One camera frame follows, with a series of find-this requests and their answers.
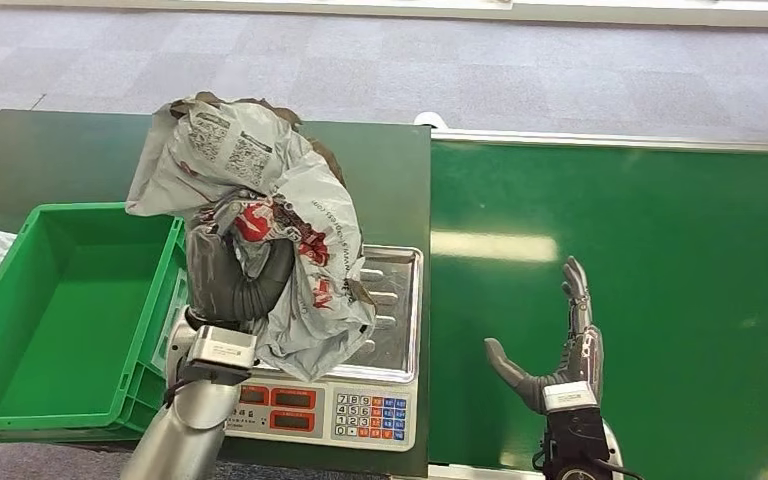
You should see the green conveyor belt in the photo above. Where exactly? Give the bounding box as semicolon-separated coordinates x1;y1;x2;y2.
428;140;768;480

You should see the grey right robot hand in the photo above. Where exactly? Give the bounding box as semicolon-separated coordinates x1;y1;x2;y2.
483;256;606;415

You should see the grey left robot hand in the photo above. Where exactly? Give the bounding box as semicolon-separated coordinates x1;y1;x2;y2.
185;221;297;326

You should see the green plastic crate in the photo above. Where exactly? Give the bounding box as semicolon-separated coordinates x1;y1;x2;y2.
0;201;191;444

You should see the white electronic scale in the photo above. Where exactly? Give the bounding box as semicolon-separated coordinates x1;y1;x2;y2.
223;244;426;454

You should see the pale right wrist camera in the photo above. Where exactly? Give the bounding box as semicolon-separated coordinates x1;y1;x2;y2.
540;380;614;465

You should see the steel scale tray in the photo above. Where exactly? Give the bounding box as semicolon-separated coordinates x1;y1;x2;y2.
251;244;426;386

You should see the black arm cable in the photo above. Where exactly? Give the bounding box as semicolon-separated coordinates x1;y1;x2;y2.
592;458;648;480

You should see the silver conveyor frame rail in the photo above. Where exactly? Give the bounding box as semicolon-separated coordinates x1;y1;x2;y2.
390;462;544;480
430;128;768;155

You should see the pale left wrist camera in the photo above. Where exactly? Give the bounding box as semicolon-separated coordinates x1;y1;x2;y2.
170;323;259;399

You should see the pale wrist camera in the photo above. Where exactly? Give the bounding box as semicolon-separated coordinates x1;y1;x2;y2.
540;380;614;465
170;323;259;399

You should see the white round conveyor cap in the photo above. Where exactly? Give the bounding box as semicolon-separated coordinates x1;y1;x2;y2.
413;111;450;131

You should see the grey plastic mailer package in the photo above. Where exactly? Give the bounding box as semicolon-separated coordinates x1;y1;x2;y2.
124;91;378;384

